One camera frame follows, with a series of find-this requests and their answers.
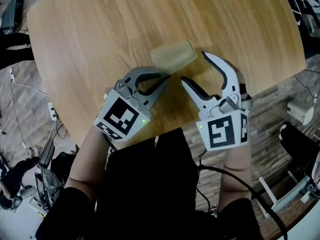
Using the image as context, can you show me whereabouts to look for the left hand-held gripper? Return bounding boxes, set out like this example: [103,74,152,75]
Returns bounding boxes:
[93,67,171,142]

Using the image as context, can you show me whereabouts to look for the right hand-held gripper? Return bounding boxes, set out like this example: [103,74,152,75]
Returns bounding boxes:
[181,51,253,152]

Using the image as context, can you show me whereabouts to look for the person's black shirt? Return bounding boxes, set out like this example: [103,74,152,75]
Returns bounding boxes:
[34,127,261,240]

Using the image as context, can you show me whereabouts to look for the white power strip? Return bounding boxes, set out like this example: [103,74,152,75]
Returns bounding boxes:
[47,101,59,121]

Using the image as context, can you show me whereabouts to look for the translucent yellow cup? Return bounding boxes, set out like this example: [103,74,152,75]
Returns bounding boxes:
[149,39,198,73]

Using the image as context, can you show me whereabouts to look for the thick black cable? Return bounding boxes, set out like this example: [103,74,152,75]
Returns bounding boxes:
[197,165,288,240]

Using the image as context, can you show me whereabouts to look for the wooden table white legs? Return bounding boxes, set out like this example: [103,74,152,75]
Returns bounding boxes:
[26,0,307,150]

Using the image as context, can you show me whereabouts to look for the person's left forearm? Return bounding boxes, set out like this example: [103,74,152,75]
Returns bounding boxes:
[65,126,111,202]

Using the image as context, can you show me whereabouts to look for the person's right forearm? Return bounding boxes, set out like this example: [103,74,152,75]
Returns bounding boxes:
[218,143,252,212]

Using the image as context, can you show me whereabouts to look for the white overturned stool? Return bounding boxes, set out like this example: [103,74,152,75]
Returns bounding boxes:
[286,100,315,126]

